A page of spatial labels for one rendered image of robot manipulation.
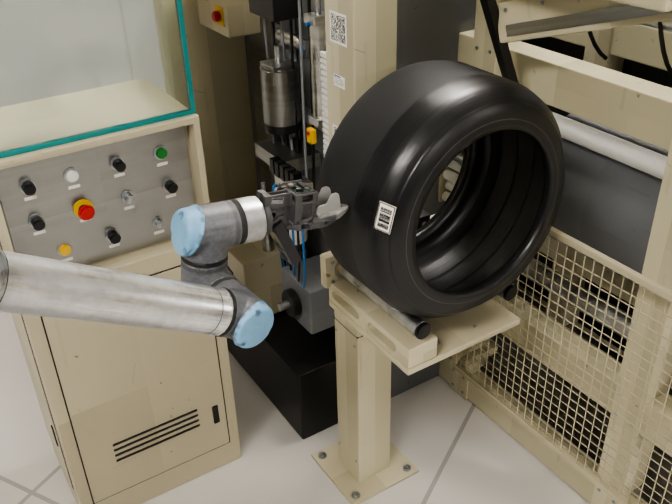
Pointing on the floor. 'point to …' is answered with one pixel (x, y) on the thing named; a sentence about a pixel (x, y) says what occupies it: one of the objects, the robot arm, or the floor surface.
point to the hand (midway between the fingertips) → (342, 210)
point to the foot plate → (329, 462)
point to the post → (353, 436)
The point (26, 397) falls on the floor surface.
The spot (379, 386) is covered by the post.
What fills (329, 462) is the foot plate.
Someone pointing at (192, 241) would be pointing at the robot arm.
